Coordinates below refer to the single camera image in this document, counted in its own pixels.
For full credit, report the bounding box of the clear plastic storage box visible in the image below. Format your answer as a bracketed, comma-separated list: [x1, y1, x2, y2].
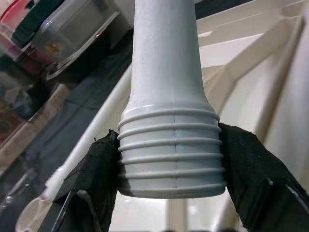
[31, 0, 121, 63]

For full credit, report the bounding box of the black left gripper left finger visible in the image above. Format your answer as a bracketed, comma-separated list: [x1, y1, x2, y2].
[45, 129, 121, 232]

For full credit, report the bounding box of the white plastic children table top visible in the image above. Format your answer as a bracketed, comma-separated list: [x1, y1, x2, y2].
[19, 0, 309, 232]

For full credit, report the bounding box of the dark green pot lid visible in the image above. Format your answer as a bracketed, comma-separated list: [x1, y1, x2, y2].
[11, 0, 63, 46]

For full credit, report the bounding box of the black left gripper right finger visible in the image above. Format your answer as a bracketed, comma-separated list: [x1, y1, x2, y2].
[218, 122, 309, 232]

